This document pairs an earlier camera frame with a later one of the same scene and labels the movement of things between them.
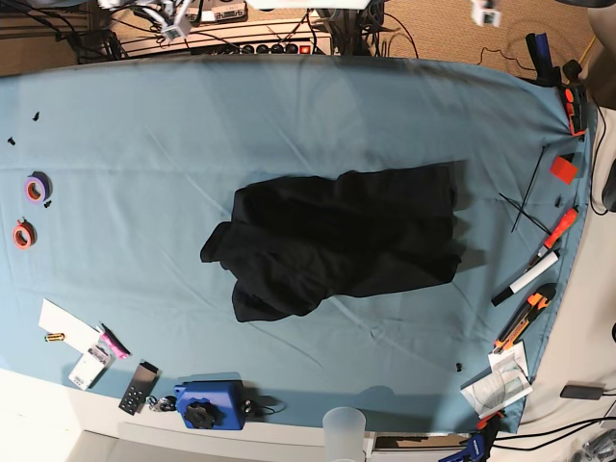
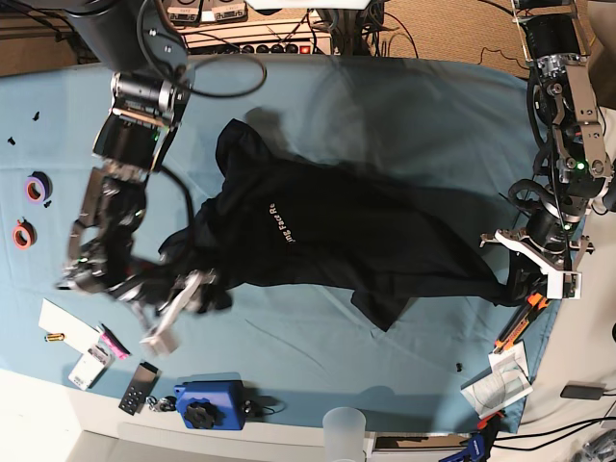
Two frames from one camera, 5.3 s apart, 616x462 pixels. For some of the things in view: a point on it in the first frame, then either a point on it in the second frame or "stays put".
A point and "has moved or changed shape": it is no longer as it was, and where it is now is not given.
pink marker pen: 111,341 stays put
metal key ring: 164,404 stays put
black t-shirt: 297,243 has moved or changed shape
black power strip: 298,48 stays put
